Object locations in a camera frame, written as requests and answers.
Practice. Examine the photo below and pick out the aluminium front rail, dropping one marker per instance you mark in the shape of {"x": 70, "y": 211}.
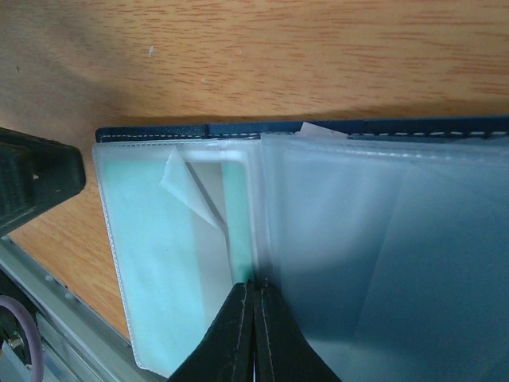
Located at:
{"x": 79, "y": 345}

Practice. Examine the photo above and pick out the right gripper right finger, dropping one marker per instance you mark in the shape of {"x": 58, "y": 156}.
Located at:
{"x": 281, "y": 351}

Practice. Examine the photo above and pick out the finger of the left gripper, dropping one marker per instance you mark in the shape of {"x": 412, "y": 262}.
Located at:
{"x": 37, "y": 174}

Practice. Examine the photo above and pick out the dark blue card holder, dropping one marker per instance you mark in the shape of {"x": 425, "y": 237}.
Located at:
{"x": 387, "y": 238}

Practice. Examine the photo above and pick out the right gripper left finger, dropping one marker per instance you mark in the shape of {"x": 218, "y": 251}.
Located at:
{"x": 226, "y": 353}

